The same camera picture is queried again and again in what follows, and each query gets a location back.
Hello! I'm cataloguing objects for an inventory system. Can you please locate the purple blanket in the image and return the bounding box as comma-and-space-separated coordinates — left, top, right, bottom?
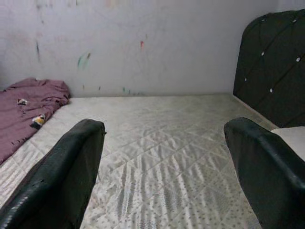
0, 77, 72, 165

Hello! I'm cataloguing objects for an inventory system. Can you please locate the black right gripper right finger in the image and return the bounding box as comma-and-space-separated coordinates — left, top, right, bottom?
224, 117, 305, 229

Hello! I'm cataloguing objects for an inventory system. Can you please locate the dark tufted bed headboard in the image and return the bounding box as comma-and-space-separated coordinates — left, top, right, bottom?
232, 9, 305, 128

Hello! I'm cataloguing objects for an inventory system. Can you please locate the white quilted mattress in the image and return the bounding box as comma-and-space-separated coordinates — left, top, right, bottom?
0, 93, 279, 229

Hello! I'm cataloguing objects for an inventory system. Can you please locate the white printed pillow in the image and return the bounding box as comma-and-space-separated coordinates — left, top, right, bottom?
271, 126, 305, 150

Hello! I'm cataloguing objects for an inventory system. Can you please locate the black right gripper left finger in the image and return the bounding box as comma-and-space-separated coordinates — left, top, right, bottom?
0, 119, 107, 229

